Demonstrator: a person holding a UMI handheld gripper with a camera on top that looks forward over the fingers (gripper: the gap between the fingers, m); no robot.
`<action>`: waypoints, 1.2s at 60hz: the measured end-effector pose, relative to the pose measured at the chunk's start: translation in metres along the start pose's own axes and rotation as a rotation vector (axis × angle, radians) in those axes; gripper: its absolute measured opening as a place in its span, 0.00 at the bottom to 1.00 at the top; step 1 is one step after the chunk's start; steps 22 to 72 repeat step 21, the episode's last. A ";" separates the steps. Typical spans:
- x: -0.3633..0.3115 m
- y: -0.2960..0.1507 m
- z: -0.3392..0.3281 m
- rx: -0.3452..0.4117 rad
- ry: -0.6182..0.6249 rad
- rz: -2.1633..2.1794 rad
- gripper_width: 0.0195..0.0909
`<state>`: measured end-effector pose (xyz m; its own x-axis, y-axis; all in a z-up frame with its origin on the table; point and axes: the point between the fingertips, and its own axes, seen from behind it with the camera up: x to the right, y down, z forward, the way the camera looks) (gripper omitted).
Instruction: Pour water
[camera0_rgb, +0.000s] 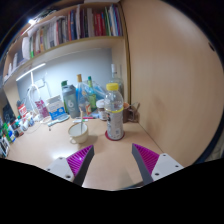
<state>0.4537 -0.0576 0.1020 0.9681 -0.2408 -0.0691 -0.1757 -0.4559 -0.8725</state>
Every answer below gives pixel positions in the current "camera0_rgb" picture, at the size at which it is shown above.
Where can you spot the white wall power socket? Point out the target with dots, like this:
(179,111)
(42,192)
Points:
(40,83)

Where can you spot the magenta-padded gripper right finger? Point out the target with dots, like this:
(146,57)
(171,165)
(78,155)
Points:
(148,161)

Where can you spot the wooden shelf unit with books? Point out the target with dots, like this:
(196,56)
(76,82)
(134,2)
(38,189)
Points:
(73,30)

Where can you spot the red and white canister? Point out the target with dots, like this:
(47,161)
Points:
(22,110)

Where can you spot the brown cup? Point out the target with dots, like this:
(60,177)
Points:
(129,112)

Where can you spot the cream ceramic mug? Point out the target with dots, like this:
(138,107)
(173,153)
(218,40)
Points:
(78,135)

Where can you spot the white and blue box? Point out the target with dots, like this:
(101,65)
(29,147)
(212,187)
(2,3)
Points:
(56,107)

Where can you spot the tall clear glass bottle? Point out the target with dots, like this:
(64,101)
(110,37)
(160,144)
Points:
(116,78)

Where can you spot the white and blue tube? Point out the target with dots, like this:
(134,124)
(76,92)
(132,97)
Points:
(58,120)

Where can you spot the grey shaker bottle green lid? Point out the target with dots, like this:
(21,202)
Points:
(70,100)

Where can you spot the green plastic container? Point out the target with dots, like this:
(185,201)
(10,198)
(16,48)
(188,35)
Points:
(7,132)

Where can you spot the green glass bottle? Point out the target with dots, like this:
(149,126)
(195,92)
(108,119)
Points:
(91,96)

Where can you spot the under-shelf tube light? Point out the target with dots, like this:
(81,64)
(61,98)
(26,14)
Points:
(30,71)

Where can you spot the spoon in mug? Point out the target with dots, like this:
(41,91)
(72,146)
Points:
(81,121)

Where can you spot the black bag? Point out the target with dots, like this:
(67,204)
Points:
(8,114)

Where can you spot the bright ceiling tube light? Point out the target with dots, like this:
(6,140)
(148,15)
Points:
(31,21)

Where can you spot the clear plastic bottle yellow cap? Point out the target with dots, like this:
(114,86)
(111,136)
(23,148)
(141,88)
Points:
(114,113)

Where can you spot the magenta carton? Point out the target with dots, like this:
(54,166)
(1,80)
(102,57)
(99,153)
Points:
(41,108)

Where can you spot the clear bottle gold cap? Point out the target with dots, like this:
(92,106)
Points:
(81,95)

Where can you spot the blue plastic bag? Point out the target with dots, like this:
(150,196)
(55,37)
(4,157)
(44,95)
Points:
(100,88)

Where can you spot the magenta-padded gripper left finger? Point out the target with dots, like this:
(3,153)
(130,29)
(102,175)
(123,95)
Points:
(76,162)

